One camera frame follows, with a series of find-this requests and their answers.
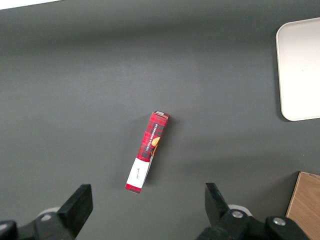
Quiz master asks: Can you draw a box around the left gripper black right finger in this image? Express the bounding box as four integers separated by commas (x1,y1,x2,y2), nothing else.
194,182,311,240

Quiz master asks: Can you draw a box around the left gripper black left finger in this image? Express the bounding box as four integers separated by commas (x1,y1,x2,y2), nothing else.
0,184,94,240

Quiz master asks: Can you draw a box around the beige plastic tray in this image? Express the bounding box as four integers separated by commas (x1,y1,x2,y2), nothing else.
275,17,320,122

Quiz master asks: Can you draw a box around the wooden two-drawer cabinet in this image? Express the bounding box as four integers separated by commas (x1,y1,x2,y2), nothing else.
285,171,320,240

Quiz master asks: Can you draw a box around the red plaid shortbread box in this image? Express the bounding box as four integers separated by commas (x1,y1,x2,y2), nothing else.
124,110,170,195

